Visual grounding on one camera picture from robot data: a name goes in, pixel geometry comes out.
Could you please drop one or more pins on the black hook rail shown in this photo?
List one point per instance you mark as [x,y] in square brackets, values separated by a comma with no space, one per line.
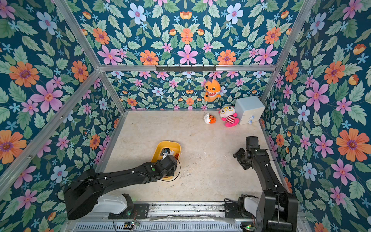
[185,68]

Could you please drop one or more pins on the orange plush toy on wall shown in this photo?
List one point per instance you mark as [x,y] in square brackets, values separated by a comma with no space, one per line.
[212,90]

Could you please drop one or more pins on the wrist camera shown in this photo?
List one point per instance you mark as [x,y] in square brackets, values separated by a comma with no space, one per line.
[252,142]
[165,152]

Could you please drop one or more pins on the pink white plush doll glasses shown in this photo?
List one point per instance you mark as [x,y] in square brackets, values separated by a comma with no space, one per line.
[228,115]

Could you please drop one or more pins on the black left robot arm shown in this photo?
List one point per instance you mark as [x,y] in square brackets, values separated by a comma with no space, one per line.
[82,194]

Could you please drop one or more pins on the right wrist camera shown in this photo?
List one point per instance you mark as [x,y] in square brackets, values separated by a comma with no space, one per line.
[252,142]

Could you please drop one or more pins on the white orange small plush toy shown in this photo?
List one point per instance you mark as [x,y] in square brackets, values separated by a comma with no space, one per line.
[209,119]

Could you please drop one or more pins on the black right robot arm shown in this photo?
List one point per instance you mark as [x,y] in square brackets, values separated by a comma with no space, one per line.
[276,210]

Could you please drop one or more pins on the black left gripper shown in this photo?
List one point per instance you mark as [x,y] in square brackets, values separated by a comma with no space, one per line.
[173,169]

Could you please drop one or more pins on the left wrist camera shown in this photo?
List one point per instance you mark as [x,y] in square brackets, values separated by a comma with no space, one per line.
[165,152]

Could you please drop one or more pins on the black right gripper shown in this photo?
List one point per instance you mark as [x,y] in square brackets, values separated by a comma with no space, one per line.
[239,155]

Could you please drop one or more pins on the light blue cabinet box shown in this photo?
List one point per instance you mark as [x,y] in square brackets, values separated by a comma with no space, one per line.
[249,109]

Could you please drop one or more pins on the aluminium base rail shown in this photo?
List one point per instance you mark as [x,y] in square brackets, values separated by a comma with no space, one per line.
[220,216]

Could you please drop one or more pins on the yellow plastic storage box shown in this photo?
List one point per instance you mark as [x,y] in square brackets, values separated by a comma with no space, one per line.
[175,151]

